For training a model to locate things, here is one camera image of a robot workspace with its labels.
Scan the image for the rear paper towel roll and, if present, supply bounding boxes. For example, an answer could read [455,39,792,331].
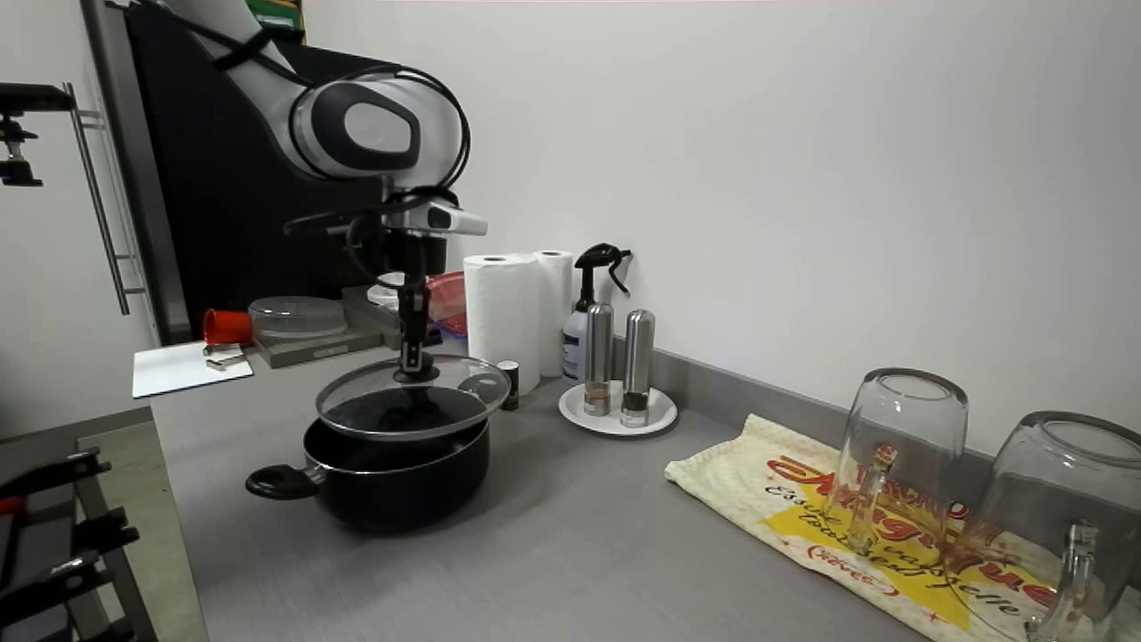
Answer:
[537,249,576,378]

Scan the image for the yellow printed dish towel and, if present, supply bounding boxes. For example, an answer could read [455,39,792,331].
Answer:
[668,412,1138,642]

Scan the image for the glass pot lid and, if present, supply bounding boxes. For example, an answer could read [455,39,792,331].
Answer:
[317,355,507,444]

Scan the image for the black cooking pot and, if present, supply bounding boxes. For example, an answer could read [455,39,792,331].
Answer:
[248,420,488,533]

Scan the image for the small white saucer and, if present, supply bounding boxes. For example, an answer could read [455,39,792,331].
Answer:
[556,381,679,439]

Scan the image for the front paper towel roll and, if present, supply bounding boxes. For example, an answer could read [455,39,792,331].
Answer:
[465,255,544,395]

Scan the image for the paper towel roll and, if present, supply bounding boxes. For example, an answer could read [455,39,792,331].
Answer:
[537,249,576,378]
[465,255,544,395]

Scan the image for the steel pepper grinder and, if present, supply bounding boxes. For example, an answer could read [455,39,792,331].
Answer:
[621,311,658,423]

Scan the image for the right upturned drinking glass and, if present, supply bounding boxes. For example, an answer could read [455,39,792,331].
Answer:
[960,412,1141,642]

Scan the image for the steel salt grinder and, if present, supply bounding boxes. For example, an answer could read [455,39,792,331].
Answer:
[580,308,615,418]

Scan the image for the left upturned drinking glass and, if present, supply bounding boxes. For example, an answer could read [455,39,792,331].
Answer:
[829,368,969,552]

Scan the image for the black spray bottle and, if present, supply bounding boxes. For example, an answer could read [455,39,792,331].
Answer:
[559,244,632,381]

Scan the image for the black camera on mount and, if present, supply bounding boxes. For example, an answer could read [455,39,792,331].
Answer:
[0,83,75,185]

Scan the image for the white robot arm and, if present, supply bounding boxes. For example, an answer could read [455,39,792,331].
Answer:
[162,0,485,381]

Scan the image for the upturned drinking glass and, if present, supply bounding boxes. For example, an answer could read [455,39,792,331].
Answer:
[829,368,969,552]
[960,412,1141,642]

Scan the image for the small dark spice bottle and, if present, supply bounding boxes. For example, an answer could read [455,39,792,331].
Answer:
[497,360,520,412]

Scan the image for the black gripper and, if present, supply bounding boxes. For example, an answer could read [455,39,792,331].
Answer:
[382,196,488,378]

